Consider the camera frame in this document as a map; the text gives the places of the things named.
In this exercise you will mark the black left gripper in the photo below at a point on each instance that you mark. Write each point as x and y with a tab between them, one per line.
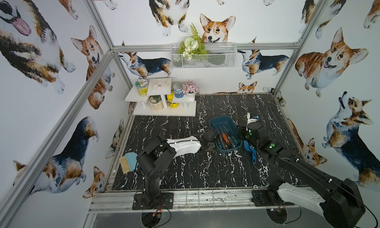
212	136

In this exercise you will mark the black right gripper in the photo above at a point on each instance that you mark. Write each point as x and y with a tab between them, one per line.
244	130

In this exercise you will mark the orange handle screwdriver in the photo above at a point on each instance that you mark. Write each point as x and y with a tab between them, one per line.
225	137

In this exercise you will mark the green black screwdriver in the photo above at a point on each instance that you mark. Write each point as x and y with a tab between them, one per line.
233	139

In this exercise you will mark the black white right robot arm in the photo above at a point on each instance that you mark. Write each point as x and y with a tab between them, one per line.
338	201

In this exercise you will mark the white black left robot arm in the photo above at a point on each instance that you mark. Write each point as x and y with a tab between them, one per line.
156	157

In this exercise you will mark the teal plastic storage box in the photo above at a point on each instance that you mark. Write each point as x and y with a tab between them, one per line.
223	122

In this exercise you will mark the blue plastic dustpan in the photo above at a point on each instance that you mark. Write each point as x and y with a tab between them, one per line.
249	148

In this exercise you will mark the white flower pot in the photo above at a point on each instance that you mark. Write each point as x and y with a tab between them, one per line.
190	89

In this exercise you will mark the yellow fertilizer bottle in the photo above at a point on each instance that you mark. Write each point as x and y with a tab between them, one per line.
170	98

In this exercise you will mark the blue cylindrical can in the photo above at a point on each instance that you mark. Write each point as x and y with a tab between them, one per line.
178	90

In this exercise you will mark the white wooden tiered shelf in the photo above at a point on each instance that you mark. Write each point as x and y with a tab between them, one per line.
160	86

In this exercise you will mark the cream bubble plant pot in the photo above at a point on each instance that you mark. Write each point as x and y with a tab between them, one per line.
156	103

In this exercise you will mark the green white artificial flowers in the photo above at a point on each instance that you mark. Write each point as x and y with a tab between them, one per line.
192	46

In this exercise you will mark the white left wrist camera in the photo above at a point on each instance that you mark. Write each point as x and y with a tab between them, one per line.
201	130

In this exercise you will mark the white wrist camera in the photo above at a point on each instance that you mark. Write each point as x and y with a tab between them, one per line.
201	130
251	118

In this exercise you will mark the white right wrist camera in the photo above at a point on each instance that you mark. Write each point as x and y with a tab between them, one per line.
251	118

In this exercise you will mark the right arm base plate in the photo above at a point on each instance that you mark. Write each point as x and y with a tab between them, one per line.
267	198

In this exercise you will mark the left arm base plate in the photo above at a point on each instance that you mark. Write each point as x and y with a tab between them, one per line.
164	200

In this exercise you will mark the white wire wall basket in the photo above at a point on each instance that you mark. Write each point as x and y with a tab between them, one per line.
220	55

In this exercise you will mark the blue handle bristle brush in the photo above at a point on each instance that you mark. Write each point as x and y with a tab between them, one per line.
128	162

